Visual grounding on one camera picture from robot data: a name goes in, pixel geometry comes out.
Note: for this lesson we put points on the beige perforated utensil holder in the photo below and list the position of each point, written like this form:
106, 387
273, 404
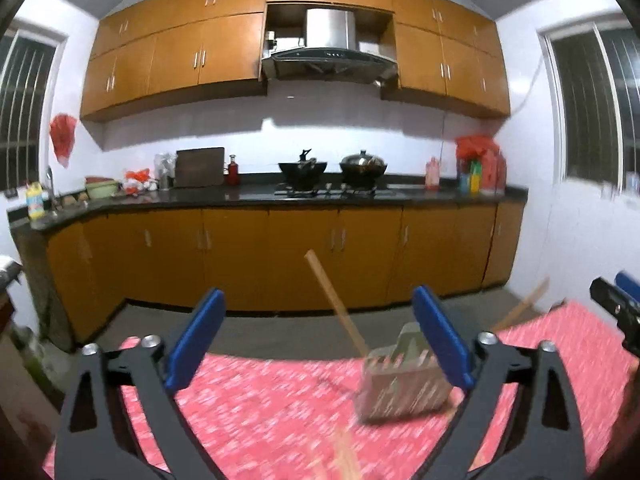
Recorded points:
400, 390

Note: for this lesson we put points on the green basin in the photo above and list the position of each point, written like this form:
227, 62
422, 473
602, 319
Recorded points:
102, 189

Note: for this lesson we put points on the gas stove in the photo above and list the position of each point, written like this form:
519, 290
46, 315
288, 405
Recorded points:
330, 191

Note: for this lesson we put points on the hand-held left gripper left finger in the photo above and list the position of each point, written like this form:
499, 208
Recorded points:
192, 340

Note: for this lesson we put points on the black kitchen countertop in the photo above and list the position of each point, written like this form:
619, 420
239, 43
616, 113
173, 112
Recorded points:
250, 194

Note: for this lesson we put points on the yellow detergent bottle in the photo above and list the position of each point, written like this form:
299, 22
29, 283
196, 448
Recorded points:
35, 205

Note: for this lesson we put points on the red glass bottle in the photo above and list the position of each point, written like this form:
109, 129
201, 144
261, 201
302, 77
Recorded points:
233, 172

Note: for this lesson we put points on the red floral tablecloth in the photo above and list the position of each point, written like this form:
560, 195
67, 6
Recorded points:
260, 410

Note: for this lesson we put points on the large red plastic bag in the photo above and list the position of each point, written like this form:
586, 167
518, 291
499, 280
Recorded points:
477, 145

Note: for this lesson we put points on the pink bottle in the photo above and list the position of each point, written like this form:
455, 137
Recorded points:
432, 175

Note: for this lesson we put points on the dark wooden cutting board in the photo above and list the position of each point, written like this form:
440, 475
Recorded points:
200, 167

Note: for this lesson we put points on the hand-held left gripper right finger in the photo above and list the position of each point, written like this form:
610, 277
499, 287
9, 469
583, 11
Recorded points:
442, 340

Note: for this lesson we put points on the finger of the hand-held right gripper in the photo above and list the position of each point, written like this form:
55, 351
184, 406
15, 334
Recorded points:
622, 310

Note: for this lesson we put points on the clear plastic bag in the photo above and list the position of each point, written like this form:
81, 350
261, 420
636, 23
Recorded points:
164, 167

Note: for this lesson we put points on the barred window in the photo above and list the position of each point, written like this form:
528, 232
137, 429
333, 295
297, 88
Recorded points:
25, 110
590, 100

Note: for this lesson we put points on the black wok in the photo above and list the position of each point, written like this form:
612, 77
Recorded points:
302, 172

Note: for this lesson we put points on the wooden lower kitchen cabinets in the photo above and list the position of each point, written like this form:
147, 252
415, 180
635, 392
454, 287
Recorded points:
240, 260

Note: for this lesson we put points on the dark pot with lid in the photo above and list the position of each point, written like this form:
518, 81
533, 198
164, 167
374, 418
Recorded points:
362, 167

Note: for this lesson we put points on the steel range hood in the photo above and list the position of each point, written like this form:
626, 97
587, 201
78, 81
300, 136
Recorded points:
327, 27

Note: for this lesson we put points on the red plastic bag on hook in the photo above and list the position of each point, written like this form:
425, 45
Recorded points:
62, 135

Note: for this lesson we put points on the red and white plastic bag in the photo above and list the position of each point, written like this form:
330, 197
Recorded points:
137, 180

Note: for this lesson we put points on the metal faucet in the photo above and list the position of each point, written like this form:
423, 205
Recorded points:
50, 185

